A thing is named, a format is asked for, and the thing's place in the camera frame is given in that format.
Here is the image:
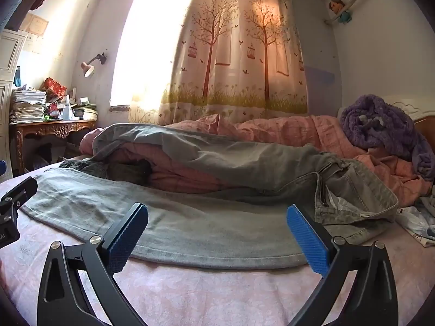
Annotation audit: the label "stack of books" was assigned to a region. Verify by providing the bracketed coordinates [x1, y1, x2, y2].
[73, 104, 98, 121]

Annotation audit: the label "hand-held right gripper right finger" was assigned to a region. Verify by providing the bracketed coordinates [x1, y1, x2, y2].
[286, 205, 399, 326]

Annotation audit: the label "red box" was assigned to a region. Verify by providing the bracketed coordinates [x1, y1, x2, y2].
[42, 77, 67, 97]

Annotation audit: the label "stack of papers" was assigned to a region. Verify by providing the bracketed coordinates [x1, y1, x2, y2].
[10, 87, 47, 124]

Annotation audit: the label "printed white cloth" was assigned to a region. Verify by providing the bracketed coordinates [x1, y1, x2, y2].
[396, 190, 435, 248]

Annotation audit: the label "wall certificate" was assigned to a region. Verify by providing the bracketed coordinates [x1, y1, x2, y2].
[18, 13, 49, 36]

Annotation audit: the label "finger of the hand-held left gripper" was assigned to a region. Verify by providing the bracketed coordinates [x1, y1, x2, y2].
[0, 177, 38, 211]

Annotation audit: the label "dark green pants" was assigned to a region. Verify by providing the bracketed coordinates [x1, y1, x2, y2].
[59, 159, 152, 181]

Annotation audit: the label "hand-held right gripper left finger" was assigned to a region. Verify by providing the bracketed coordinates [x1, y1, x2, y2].
[37, 203, 149, 326]

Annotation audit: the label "pink wall lamp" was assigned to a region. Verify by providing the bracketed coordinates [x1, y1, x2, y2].
[80, 53, 107, 77]

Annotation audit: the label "plush toy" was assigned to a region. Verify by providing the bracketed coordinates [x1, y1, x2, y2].
[329, 0, 354, 24]

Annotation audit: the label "carved wooden desk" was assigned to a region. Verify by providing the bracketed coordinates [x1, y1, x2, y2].
[10, 120, 97, 174]

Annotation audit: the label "bed headboard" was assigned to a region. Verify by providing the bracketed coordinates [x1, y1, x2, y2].
[391, 97, 435, 153]

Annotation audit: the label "window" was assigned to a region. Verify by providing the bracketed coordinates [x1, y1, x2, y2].
[110, 0, 198, 107]

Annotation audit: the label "white wardrobe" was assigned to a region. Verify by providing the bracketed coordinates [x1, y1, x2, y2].
[0, 29, 28, 177]

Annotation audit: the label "pink bed sheet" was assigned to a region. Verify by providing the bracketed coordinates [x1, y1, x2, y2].
[0, 161, 435, 326]

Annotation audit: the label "pink quilt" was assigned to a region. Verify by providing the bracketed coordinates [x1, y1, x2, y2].
[80, 114, 434, 208]

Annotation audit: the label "light grey pants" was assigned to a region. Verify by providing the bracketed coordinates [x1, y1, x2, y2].
[20, 124, 400, 269]

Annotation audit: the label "tree print curtain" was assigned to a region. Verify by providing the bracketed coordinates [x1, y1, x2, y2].
[128, 0, 308, 126]

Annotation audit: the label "purple fluffy blanket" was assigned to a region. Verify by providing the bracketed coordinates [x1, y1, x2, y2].
[341, 94, 435, 181]

